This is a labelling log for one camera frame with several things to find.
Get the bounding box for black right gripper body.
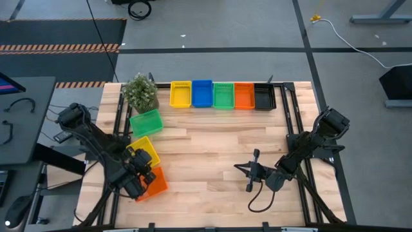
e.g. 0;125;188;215
246;148;274;193

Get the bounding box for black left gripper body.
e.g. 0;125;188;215
111;148;158;200

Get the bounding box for orange plastic basket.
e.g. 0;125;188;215
135;166;169;203
234;82;256;111

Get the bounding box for yellow plastic basket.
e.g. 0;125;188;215
169;80;192;109
126;135;161;168

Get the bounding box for green plastic basket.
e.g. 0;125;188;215
129;108;164;139
212;82;236;110

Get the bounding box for black plastic basket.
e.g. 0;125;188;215
254;82;277;111

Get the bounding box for blue plastic basket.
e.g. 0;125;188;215
191;79;214;108

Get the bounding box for black desk leg beam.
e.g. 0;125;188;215
32;143;87;176

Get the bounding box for black power brick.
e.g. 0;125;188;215
53;131;73;144

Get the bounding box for potted plant in striped pot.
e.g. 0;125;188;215
121;72;160;114

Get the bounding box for black desk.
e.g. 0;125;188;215
0;76;57;166

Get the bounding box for black computer mouse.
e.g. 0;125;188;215
5;195;33;230

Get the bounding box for black keyboard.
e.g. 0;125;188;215
0;169;15;208

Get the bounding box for computer monitor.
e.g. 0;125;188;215
0;72;26;96

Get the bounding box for black angular floor stand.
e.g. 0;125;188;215
379;64;412;109

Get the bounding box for black hazard-striped floor mat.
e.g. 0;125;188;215
0;18;127;88

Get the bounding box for grey desk leg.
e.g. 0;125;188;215
350;0;412;24

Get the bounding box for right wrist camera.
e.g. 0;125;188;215
259;163;270;181

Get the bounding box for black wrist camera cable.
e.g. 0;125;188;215
247;180;277;213

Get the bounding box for black aluminium table frame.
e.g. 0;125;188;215
77;81;357;232

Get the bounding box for curved black cable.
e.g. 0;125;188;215
3;97;36;113
1;121;14;146

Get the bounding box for long black floor cable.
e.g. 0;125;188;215
85;0;120;83

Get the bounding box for white floor cable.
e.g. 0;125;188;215
317;17;412;70

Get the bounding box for yellow cable plug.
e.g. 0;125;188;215
310;0;323;23

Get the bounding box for coiled black cable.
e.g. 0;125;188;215
127;0;153;21

